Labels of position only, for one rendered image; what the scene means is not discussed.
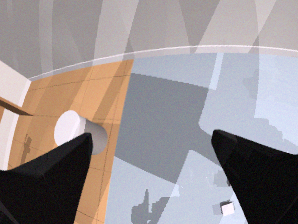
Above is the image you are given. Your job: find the white cube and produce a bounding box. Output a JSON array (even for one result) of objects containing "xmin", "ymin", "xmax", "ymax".
[{"xmin": 221, "ymin": 201, "xmax": 234, "ymax": 216}]

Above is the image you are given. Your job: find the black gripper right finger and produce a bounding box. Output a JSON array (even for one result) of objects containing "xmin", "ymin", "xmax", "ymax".
[{"xmin": 210, "ymin": 129, "xmax": 298, "ymax": 224}]

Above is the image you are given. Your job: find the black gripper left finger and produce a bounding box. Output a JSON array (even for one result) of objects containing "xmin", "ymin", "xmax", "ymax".
[{"xmin": 0, "ymin": 133, "xmax": 93, "ymax": 224}]

